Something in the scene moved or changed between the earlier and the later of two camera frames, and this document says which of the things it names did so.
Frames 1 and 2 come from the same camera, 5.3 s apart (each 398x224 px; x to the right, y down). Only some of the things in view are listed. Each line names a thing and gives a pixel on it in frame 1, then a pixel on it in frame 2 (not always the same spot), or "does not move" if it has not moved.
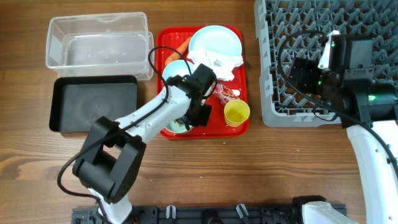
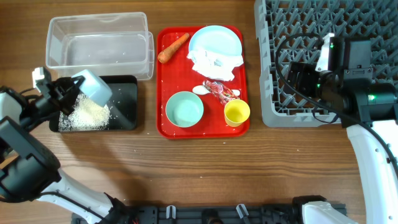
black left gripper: x=203 y=120 to x=60 y=95
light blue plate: x=216 y=38 does not move
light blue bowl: x=177 y=67 to x=94 y=87
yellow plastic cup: x=236 y=112 does not move
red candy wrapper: x=224 y=94 does not move
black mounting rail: x=198 y=214 does not move
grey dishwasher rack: x=289 y=29 does not move
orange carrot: x=176 y=55 to x=165 y=54
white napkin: x=222 y=64 does not move
